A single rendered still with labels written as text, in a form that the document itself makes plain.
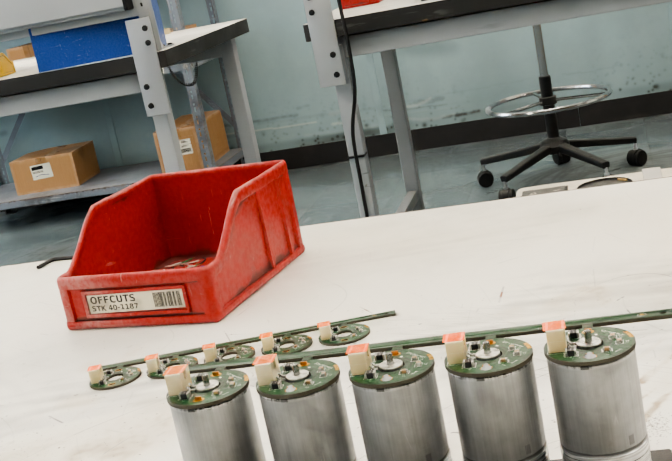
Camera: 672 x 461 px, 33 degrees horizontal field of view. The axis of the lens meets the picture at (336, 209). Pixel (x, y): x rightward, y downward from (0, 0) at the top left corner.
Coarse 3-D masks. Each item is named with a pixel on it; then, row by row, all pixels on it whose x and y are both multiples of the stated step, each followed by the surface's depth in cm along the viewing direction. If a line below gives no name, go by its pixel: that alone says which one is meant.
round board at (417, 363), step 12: (372, 360) 33; (384, 360) 33; (408, 360) 33; (420, 360) 32; (432, 360) 32; (348, 372) 33; (372, 372) 32; (384, 372) 32; (396, 372) 32; (408, 372) 32; (420, 372) 32; (360, 384) 32; (372, 384) 32; (384, 384) 31; (396, 384) 31
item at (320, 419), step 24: (336, 384) 33; (264, 408) 33; (288, 408) 32; (312, 408) 32; (336, 408) 33; (288, 432) 32; (312, 432) 32; (336, 432) 33; (288, 456) 33; (312, 456) 32; (336, 456) 33
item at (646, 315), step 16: (576, 320) 33; (592, 320) 33; (608, 320) 33; (624, 320) 32; (640, 320) 32; (432, 336) 34; (480, 336) 33; (496, 336) 33; (512, 336) 33; (304, 352) 35; (320, 352) 35; (336, 352) 34; (192, 368) 36; (208, 368) 35; (224, 368) 35
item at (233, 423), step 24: (216, 384) 34; (216, 408) 33; (240, 408) 33; (192, 432) 33; (216, 432) 33; (240, 432) 33; (192, 456) 33; (216, 456) 33; (240, 456) 33; (264, 456) 34
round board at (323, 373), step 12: (312, 360) 34; (324, 360) 34; (288, 372) 34; (312, 372) 33; (324, 372) 33; (336, 372) 33; (276, 384) 33; (288, 384) 33; (300, 384) 33; (312, 384) 32; (324, 384) 32; (264, 396) 32; (276, 396) 32; (288, 396) 32; (300, 396) 32
